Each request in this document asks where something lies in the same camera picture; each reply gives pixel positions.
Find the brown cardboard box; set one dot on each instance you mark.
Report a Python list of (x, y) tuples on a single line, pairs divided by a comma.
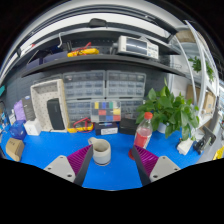
[(15, 149)]

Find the blue carton box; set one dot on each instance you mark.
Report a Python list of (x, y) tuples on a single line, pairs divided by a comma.
[(17, 130)]

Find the white carton box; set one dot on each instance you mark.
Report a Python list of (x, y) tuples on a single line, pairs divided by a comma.
[(32, 127)]

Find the black case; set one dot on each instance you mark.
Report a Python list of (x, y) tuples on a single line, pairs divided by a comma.
[(127, 126)]

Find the grey and white mug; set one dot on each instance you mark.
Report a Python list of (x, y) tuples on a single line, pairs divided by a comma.
[(101, 153)]

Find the white shelf unit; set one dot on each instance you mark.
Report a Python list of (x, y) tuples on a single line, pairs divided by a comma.
[(200, 66)]

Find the clear organizer with coloured parts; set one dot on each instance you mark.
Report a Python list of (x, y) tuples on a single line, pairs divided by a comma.
[(106, 111)]

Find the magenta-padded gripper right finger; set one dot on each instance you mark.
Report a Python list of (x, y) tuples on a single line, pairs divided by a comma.
[(153, 165)]

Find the beige perforated tray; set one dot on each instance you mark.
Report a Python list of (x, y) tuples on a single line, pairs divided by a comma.
[(41, 93)]

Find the black clamp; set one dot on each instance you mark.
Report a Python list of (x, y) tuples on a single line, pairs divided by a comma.
[(205, 140)]

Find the grey parts drawer cabinet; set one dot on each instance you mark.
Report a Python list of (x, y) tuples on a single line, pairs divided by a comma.
[(84, 85), (78, 111), (131, 106), (125, 84)]

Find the yellow multimeter with red leads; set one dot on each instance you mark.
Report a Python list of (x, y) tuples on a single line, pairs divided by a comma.
[(81, 127)]

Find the black zip pouch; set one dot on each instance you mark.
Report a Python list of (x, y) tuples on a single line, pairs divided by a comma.
[(55, 114)]

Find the black box with white label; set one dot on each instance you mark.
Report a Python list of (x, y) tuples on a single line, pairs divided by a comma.
[(106, 129)]

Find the clear bottle with red cap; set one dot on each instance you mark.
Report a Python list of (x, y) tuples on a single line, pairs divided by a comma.
[(143, 133)]

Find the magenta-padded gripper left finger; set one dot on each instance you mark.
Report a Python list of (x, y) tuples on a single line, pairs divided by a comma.
[(68, 166)]

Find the dark shelf unit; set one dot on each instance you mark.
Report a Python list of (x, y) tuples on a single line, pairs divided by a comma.
[(100, 61)]

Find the green potted plant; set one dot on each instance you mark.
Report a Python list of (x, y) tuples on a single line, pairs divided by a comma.
[(170, 110)]

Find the white power adapter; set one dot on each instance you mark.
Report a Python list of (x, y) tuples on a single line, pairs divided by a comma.
[(185, 146)]

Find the dark grey flat box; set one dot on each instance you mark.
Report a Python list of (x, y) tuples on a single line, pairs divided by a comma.
[(29, 108)]

